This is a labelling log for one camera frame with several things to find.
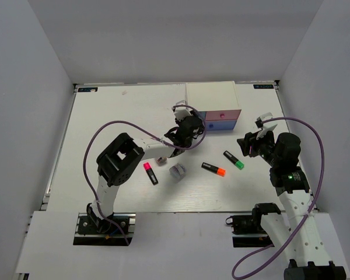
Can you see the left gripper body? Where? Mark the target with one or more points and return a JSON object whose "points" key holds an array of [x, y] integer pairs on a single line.
{"points": [[200, 129]]}

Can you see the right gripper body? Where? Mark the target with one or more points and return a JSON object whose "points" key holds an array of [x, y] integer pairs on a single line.
{"points": [[263, 147]]}

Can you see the pink drawer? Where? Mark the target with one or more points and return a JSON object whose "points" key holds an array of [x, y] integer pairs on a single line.
{"points": [[222, 115]]}

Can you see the pink cap marker bottle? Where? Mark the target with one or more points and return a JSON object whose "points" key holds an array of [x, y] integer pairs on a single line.
{"points": [[178, 171]]}

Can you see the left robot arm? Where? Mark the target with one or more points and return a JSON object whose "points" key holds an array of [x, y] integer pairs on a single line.
{"points": [[120, 158]]}

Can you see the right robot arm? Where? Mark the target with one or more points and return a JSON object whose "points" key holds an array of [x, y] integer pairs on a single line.
{"points": [[299, 241]]}

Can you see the green highlighter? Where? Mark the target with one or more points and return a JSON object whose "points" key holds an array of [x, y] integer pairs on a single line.
{"points": [[233, 160]]}

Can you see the white drawer cabinet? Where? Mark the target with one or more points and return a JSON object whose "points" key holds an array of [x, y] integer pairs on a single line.
{"points": [[210, 96]]}

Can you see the orange highlighter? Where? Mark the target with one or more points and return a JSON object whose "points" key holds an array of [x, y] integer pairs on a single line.
{"points": [[214, 169]]}

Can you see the pink highlighter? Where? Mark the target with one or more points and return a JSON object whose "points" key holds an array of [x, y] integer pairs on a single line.
{"points": [[150, 173]]}

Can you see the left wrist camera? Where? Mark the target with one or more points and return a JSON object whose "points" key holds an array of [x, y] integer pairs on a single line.
{"points": [[181, 112]]}

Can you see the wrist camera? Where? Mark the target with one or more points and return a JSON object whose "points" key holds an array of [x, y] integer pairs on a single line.
{"points": [[181, 112], [265, 123]]}

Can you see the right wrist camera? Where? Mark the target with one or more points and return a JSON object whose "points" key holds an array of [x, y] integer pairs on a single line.
{"points": [[265, 123]]}

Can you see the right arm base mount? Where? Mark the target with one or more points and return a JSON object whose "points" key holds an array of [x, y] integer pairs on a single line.
{"points": [[245, 234]]}

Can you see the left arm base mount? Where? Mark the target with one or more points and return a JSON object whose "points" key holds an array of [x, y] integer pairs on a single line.
{"points": [[87, 234]]}

